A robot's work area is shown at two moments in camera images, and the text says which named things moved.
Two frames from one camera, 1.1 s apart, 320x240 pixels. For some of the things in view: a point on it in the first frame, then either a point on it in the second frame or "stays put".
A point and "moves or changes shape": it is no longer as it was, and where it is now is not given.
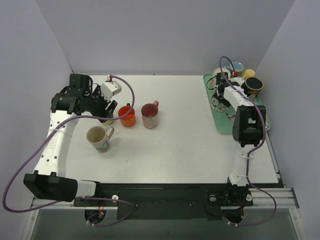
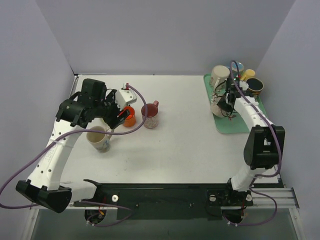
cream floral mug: (98, 138) stays put
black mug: (252, 86) stays put
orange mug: (129, 120) stays put
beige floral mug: (217, 105) moves or changes shape
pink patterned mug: (149, 113) stays put
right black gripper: (221, 78) to (225, 104)
